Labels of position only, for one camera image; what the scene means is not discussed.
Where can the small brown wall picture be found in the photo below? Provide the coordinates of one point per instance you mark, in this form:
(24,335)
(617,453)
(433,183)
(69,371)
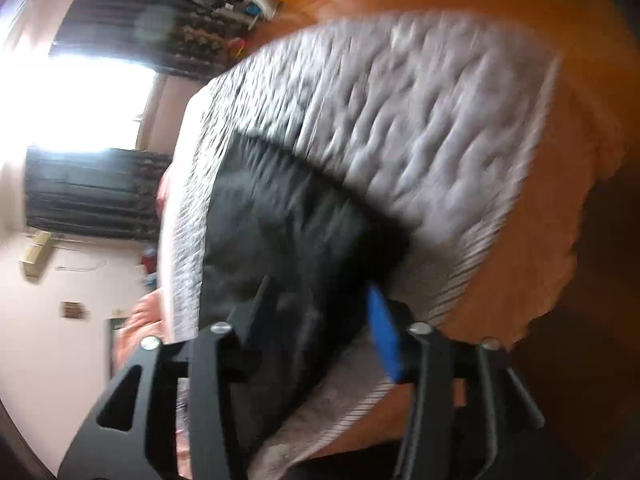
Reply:
(75,310)

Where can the red cloth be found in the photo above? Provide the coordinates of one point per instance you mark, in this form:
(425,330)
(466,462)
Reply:
(149,262)

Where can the dark curtain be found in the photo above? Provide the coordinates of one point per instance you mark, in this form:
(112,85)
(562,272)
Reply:
(125,25)
(90,190)

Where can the yellow wall box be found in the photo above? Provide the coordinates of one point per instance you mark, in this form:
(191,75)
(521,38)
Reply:
(36,255)

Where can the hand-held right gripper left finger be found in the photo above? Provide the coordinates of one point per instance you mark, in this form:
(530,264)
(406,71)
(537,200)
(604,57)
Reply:
(210,360)

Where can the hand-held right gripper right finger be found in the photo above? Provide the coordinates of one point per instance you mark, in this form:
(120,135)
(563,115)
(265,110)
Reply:
(385,335)

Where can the bright window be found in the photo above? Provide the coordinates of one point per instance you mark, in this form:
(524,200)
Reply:
(75,105)

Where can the grey quilted leaf-print bedspread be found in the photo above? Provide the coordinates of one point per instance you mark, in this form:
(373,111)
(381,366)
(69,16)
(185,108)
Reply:
(400,110)

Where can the black pants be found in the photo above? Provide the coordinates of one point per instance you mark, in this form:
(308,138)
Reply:
(300,240)

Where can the orange bed sheet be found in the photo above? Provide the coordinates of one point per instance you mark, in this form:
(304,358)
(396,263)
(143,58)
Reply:
(560,160)

